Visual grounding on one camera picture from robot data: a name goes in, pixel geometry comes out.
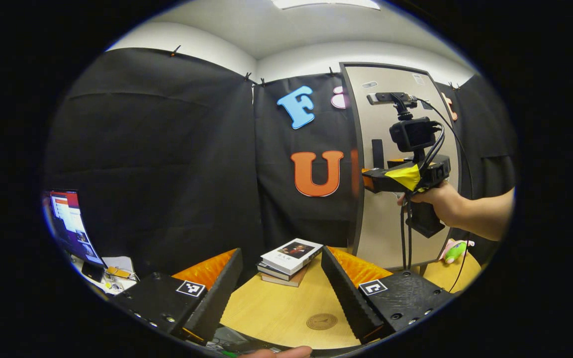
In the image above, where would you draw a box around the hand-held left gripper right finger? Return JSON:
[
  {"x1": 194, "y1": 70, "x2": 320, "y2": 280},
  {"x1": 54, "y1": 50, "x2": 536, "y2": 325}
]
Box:
[{"x1": 320, "y1": 246, "x2": 455, "y2": 345}]

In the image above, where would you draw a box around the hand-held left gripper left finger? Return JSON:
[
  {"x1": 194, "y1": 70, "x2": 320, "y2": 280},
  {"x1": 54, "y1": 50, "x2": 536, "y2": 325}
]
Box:
[{"x1": 111, "y1": 248, "x2": 243, "y2": 344}]

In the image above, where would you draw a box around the round wooden coaster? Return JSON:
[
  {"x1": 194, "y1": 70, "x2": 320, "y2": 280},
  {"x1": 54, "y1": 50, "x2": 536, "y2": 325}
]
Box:
[{"x1": 306, "y1": 313, "x2": 339, "y2": 331}]

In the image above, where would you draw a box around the beige cabinet door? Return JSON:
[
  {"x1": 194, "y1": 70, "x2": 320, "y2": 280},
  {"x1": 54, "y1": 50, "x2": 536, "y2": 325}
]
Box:
[{"x1": 346, "y1": 66, "x2": 461, "y2": 270}]

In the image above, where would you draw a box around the dark grey cabinet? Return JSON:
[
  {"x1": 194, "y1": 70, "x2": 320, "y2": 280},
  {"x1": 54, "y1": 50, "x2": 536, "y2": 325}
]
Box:
[{"x1": 339, "y1": 62, "x2": 466, "y2": 277}]

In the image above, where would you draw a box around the dark book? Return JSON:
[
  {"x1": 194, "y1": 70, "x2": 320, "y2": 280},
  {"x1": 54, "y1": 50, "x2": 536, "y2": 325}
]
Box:
[{"x1": 257, "y1": 262, "x2": 292, "y2": 282}]

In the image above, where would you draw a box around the brown book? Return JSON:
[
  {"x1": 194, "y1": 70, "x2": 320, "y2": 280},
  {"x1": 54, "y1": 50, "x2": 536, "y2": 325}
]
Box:
[{"x1": 261, "y1": 266, "x2": 311, "y2": 288}]

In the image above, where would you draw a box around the pink green plush toy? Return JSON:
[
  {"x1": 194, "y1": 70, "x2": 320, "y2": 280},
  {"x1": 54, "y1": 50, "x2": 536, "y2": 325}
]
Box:
[{"x1": 440, "y1": 239, "x2": 475, "y2": 264}]

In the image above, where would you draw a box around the white paper sheet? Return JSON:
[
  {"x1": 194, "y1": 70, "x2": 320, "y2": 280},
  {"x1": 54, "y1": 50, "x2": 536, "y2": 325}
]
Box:
[{"x1": 101, "y1": 256, "x2": 136, "y2": 274}]

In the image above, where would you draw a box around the black backdrop cloth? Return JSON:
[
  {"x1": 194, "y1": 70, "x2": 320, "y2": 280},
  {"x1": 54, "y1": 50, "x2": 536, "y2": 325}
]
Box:
[{"x1": 43, "y1": 47, "x2": 518, "y2": 279}]

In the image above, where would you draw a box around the ceiling light panel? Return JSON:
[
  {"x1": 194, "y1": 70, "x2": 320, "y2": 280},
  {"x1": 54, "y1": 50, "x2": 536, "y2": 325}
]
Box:
[{"x1": 272, "y1": 0, "x2": 381, "y2": 10}]

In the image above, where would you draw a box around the computer monitor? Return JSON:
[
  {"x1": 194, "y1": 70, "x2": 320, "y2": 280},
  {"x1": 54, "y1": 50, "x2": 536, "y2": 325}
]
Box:
[{"x1": 44, "y1": 189, "x2": 106, "y2": 283}]

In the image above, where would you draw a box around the thin black cable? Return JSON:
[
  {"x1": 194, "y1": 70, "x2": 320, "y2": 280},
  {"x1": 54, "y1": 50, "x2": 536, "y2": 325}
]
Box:
[{"x1": 416, "y1": 97, "x2": 472, "y2": 294}]

